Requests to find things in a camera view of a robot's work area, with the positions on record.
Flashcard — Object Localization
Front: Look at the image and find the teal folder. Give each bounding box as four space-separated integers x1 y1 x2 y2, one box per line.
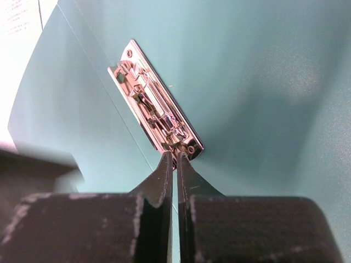
5 0 351 220

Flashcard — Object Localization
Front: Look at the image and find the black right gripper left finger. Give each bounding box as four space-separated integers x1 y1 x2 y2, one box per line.
1 151 173 262

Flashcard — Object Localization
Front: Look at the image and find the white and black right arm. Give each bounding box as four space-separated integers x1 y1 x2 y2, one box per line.
1 150 343 262

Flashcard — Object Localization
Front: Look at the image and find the chrome folder clip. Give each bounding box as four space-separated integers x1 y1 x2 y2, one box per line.
107 39 204 160

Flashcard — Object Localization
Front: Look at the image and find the printed white paper sheet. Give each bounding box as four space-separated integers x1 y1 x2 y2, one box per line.
1 0 57 148

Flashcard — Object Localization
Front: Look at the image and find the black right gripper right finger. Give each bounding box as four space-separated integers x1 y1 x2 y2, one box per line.
177 153 343 262

